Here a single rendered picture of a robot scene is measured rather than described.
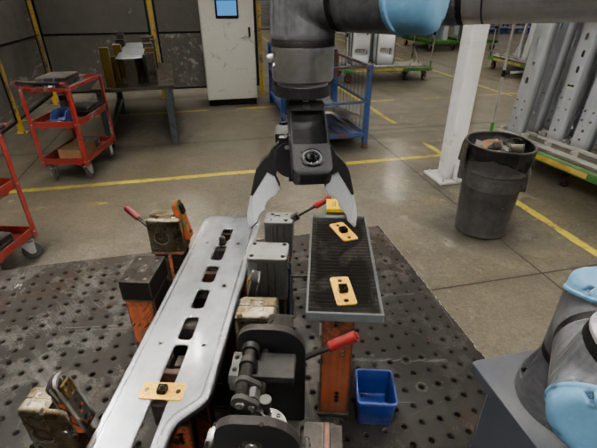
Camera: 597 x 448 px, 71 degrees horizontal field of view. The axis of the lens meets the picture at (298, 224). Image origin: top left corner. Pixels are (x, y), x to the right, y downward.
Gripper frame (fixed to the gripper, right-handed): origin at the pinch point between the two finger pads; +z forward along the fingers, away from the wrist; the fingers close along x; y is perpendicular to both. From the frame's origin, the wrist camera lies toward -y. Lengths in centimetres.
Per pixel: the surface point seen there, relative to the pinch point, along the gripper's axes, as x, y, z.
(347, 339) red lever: -7.7, -0.1, 21.0
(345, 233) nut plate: -11.0, 32.4, 19.6
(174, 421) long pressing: 22.3, -4.5, 35.6
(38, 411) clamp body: 44, -5, 32
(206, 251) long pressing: 26, 51, 36
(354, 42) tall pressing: -128, 851, 59
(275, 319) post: 4.8, 10.6, 26.1
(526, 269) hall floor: -158, 178, 136
